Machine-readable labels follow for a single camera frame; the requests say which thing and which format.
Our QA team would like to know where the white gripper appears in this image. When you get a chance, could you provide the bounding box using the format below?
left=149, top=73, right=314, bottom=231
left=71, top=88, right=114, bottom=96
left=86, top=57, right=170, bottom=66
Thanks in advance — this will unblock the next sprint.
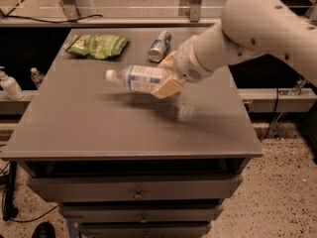
left=151, top=35, right=212, bottom=99

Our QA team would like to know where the blue plastic water bottle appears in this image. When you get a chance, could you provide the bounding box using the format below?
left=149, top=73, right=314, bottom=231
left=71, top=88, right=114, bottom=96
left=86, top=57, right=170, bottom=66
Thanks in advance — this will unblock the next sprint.
left=105, top=65, right=170, bottom=93

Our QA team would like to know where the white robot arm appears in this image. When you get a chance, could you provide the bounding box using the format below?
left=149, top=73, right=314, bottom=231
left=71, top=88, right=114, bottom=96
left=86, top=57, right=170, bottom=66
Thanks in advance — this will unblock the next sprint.
left=152, top=0, right=317, bottom=99

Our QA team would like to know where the green jalapeno chip bag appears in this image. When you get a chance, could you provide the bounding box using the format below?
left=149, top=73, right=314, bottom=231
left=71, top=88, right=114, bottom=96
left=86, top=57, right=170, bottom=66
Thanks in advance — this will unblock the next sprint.
left=65, top=34, right=128, bottom=60

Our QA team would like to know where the small clear water bottle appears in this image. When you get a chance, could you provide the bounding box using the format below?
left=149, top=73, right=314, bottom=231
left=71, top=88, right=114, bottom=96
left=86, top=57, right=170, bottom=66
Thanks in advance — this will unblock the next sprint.
left=30, top=67, right=45, bottom=88

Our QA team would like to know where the silver blue soda can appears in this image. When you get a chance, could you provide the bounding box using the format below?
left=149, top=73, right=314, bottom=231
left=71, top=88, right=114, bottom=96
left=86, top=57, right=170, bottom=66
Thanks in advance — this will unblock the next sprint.
left=148, top=31, right=171, bottom=62

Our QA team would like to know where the grey drawer cabinet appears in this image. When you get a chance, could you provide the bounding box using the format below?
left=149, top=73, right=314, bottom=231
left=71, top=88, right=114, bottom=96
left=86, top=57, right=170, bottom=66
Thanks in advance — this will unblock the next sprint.
left=0, top=27, right=264, bottom=238

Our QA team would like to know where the top grey drawer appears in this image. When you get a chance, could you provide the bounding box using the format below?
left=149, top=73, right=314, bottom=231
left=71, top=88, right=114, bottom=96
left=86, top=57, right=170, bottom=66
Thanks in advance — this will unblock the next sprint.
left=28, top=174, right=243, bottom=202

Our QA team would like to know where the grey drawer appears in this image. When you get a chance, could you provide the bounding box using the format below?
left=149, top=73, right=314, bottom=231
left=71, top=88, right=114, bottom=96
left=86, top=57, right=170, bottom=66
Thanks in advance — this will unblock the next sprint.
left=60, top=203, right=223, bottom=223
left=28, top=174, right=243, bottom=202
left=79, top=222, right=211, bottom=238

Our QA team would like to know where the middle grey drawer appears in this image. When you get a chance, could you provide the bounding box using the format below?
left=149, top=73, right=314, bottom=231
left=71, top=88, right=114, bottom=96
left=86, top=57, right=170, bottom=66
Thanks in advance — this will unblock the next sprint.
left=60, top=203, right=223, bottom=223

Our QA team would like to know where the bottom grey drawer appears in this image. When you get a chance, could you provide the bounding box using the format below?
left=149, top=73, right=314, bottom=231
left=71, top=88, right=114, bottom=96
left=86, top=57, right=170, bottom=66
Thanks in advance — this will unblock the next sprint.
left=79, top=222, right=211, bottom=238

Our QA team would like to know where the black shoe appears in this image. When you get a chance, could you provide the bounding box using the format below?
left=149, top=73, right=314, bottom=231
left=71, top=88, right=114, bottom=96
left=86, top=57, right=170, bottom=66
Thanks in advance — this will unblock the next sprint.
left=32, top=222, right=55, bottom=238

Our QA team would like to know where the black stand leg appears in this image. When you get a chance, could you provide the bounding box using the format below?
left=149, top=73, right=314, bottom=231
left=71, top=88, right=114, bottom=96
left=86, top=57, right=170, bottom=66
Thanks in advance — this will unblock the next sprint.
left=0, top=162, right=18, bottom=221

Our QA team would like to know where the grey metal post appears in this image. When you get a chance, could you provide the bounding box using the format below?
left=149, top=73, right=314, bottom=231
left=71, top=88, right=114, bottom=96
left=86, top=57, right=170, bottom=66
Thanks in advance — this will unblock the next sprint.
left=189, top=0, right=202, bottom=22

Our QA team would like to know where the black cable on ledge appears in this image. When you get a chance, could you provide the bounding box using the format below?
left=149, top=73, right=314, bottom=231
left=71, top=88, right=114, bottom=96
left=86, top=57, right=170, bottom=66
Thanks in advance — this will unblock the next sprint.
left=0, top=9, right=103, bottom=25

